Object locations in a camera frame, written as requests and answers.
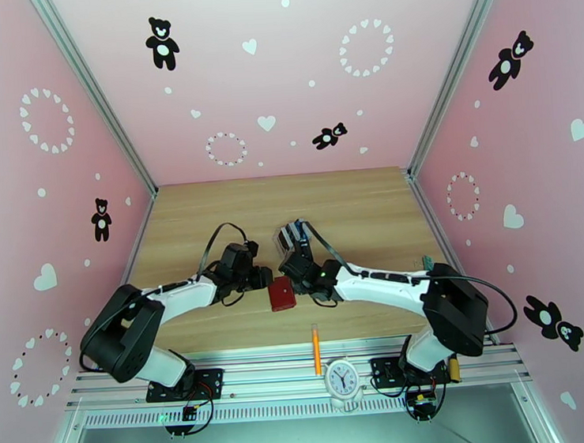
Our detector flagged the aluminium mounting rail platform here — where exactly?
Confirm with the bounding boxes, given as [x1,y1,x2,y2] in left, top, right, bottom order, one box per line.
[62,331,535,417]

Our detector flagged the aluminium table edge rail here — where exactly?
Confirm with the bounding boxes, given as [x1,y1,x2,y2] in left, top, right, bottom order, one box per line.
[406,166,501,352]
[109,189,165,297]

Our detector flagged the clear plastic card box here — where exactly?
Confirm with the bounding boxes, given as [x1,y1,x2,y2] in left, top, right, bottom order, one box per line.
[270,218,320,261]

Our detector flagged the yellow handled screwdriver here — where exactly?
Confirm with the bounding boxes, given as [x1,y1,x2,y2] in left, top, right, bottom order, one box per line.
[446,352,464,385]

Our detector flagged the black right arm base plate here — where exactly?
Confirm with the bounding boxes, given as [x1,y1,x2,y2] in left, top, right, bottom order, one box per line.
[369,352,452,391]

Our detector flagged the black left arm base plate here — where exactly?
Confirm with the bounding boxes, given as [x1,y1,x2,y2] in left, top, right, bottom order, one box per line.
[144,366,226,404]

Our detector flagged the white alarm clock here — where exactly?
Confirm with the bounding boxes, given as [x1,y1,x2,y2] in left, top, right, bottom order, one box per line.
[322,354,367,413]

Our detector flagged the perforated metal strip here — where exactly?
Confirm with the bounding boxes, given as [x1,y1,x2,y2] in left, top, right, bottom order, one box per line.
[80,386,514,433]

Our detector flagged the red leather card holder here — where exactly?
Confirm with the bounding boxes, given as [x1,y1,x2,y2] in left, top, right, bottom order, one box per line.
[267,276,298,313]

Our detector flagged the right arm base power wires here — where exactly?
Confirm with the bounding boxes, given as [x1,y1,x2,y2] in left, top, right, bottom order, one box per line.
[380,372,451,426]

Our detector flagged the left arm base power wires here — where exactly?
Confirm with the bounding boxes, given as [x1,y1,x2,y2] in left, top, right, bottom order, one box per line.
[162,381,218,439]

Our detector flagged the arm base power wires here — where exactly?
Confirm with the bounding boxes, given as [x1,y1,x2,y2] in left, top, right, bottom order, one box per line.
[380,372,451,426]
[162,381,218,439]

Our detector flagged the aluminium frame post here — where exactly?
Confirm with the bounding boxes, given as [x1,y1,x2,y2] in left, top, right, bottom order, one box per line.
[27,0,160,201]
[396,0,520,179]

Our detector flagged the orange pencil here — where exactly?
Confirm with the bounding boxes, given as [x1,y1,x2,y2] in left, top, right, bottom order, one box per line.
[309,323,323,377]

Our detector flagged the black left camera cable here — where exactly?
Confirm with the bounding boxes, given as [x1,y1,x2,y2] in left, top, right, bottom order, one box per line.
[71,220,258,376]

